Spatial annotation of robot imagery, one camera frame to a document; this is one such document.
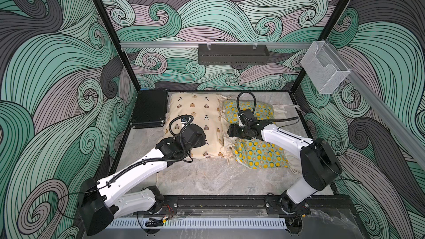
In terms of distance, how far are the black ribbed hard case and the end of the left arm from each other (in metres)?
0.41

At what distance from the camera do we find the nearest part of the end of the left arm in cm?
51

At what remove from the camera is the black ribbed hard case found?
3.23ft
